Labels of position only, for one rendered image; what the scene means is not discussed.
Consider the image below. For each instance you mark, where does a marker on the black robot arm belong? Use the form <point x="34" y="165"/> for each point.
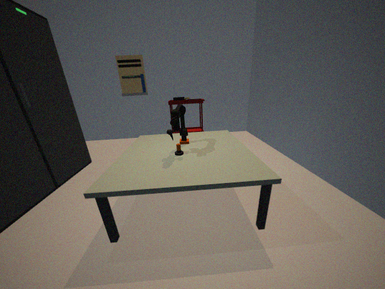
<point x="175" y="115"/>

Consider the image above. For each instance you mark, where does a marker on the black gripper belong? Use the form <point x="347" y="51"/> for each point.
<point x="176" y="129"/>

